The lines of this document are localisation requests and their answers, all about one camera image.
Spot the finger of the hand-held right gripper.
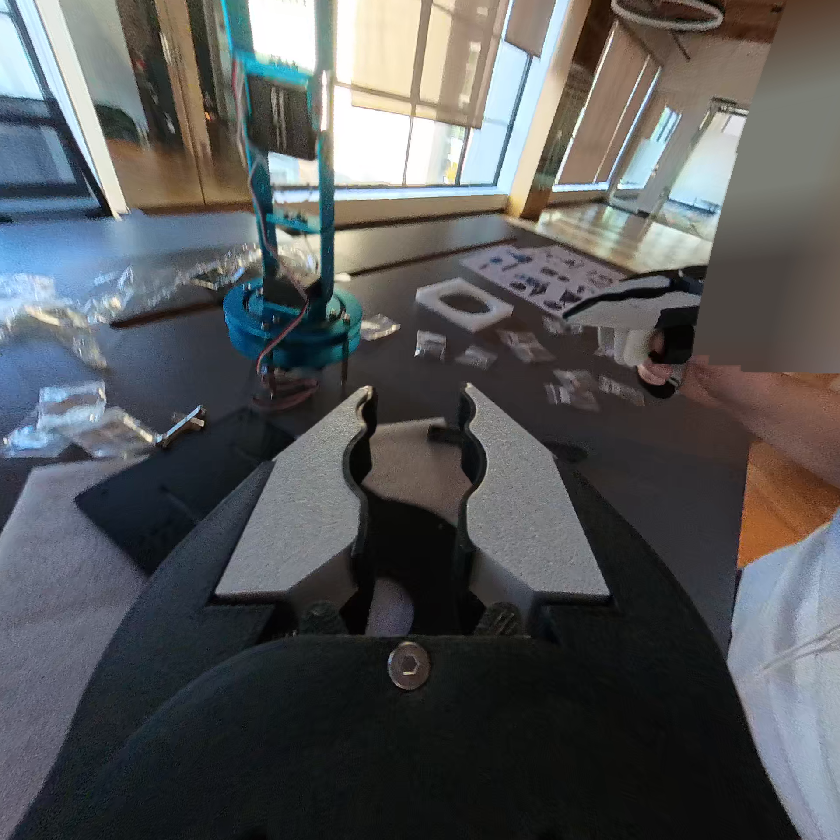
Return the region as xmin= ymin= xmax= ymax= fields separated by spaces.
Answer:
xmin=577 ymin=267 xmax=708 ymax=304
xmin=562 ymin=289 xmax=703 ymax=327

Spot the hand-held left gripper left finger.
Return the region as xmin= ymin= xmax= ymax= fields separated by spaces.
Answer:
xmin=214 ymin=386 xmax=379 ymax=608

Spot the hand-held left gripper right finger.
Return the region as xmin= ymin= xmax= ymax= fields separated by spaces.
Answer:
xmin=456 ymin=382 xmax=613 ymax=605

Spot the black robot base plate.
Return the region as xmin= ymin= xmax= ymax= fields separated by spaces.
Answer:
xmin=74 ymin=406 xmax=476 ymax=634

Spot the robot arm instruction manual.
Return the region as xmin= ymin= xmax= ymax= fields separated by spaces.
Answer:
xmin=459 ymin=244 xmax=632 ymax=317

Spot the person's right forearm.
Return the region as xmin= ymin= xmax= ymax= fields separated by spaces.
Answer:
xmin=712 ymin=371 xmax=840 ymax=490

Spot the dark desk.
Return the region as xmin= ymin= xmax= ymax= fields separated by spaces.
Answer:
xmin=0 ymin=209 xmax=756 ymax=657

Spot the person's right hand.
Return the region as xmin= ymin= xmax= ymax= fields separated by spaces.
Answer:
xmin=637 ymin=357 xmax=729 ymax=411

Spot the scatter of tiny parts bags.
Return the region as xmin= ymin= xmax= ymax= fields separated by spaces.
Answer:
xmin=415 ymin=314 xmax=647 ymax=413

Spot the wooden pillar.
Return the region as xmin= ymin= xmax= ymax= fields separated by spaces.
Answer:
xmin=508 ymin=39 xmax=578 ymax=221

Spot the grey foam sheet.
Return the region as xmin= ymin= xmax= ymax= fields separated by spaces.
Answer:
xmin=0 ymin=416 xmax=475 ymax=828

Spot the large clear plastic bag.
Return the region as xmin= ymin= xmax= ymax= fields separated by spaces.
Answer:
xmin=187 ymin=241 xmax=265 ymax=291
xmin=0 ymin=271 xmax=111 ymax=370

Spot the person's white shirt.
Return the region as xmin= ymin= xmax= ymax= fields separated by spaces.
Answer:
xmin=725 ymin=515 xmax=840 ymax=840

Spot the large glass window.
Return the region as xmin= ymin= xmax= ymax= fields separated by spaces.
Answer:
xmin=246 ymin=0 xmax=534 ymax=191

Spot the beige roller blind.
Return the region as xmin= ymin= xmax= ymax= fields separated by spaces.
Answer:
xmin=350 ymin=0 xmax=511 ymax=130

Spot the white foam frame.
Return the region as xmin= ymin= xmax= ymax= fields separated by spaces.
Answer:
xmin=415 ymin=277 xmax=515 ymax=331

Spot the white ring lamp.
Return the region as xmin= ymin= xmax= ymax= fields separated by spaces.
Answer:
xmin=610 ymin=0 xmax=726 ymax=34

